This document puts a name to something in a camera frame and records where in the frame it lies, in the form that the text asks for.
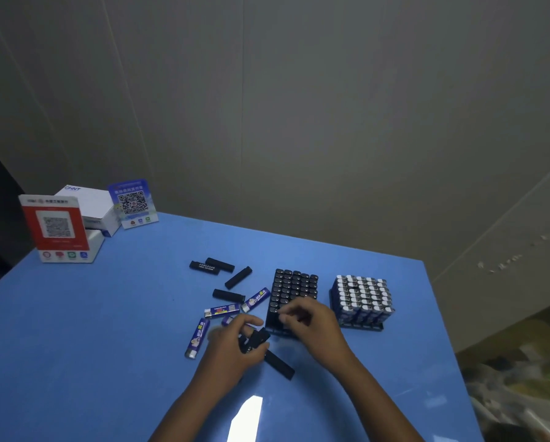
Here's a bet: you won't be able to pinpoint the person's right hand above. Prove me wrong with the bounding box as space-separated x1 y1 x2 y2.
277 297 357 377

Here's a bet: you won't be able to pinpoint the person's left hand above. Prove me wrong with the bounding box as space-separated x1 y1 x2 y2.
193 314 271 397

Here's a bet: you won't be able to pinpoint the black grid tray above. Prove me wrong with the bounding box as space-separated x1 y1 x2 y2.
264 269 320 339
328 274 395 332

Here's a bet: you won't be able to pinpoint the black slim lighter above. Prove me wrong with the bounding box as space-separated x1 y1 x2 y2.
212 289 246 304
224 266 253 290
248 327 272 351
204 257 236 273
263 349 296 381

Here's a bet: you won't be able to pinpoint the row of black lighters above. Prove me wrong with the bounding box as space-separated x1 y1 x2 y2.
265 269 320 336

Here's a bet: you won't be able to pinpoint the row of blue lighters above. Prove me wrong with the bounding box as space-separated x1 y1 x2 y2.
329 274 395 325

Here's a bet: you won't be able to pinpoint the person's right forearm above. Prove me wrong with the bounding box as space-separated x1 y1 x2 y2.
337 352 425 442

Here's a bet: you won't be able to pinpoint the person's left forearm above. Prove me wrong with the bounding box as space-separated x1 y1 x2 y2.
148 377 228 442

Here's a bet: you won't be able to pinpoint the blue code sign stand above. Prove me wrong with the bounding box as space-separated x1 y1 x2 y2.
107 179 160 230

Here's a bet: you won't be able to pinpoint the crumpled clear plastic bags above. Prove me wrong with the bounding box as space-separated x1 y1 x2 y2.
463 335 550 442

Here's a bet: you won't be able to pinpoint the white cardboard box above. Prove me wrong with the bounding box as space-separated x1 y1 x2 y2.
55 184 123 238

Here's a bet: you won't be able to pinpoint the red code sign stand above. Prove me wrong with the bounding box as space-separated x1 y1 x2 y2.
18 193 106 264

